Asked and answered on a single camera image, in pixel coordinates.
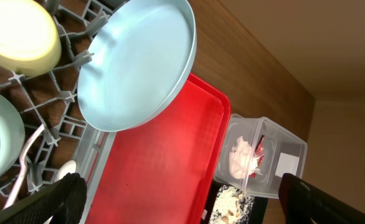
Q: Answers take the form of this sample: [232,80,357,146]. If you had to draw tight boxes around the red plastic tray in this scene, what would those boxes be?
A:
[85,75,230,223]

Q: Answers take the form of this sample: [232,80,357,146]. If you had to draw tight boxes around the white plastic spoon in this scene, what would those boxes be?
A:
[44,160,77,224]

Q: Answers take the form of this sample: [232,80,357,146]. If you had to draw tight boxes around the spilled rice and food scraps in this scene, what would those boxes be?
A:
[209,185,255,224]

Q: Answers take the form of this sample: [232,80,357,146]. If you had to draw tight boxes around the red snack wrapper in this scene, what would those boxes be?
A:
[249,135,265,178]

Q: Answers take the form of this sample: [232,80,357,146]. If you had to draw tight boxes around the white napkin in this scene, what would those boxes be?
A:
[229,136,255,179]

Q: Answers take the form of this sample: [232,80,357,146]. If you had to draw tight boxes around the clear plastic bin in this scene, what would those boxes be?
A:
[214,114,308,198]

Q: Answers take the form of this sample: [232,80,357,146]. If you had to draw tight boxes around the light blue plate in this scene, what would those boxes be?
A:
[77,0,197,132]

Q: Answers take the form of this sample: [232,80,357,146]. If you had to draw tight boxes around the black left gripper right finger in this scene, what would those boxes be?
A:
[278,173,365,224]

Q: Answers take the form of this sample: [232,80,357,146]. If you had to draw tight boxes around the yellow plastic cup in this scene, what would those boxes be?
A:
[0,0,62,76]

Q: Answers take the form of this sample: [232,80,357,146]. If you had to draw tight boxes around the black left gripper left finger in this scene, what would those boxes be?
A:
[0,173,87,224]

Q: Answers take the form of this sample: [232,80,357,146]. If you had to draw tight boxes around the grey dishwasher rack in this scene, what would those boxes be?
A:
[0,0,113,223]

